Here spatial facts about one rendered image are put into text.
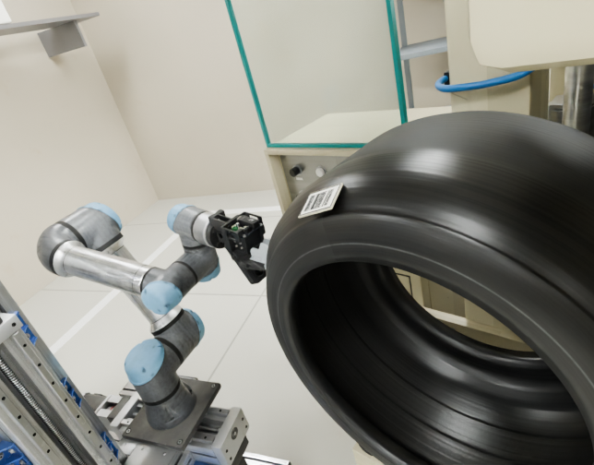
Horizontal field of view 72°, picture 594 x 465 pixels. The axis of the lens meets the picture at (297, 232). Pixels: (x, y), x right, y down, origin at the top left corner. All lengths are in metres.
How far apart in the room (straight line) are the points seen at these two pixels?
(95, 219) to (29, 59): 3.70
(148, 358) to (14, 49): 3.93
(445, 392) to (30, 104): 4.38
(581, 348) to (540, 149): 0.21
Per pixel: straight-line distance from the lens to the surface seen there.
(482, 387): 0.96
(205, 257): 1.01
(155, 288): 0.93
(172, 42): 4.72
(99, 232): 1.25
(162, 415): 1.34
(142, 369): 1.24
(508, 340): 1.03
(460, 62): 0.79
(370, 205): 0.46
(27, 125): 4.66
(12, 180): 4.48
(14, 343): 1.11
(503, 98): 0.79
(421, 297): 1.42
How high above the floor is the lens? 1.66
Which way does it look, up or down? 27 degrees down
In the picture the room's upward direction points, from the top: 16 degrees counter-clockwise
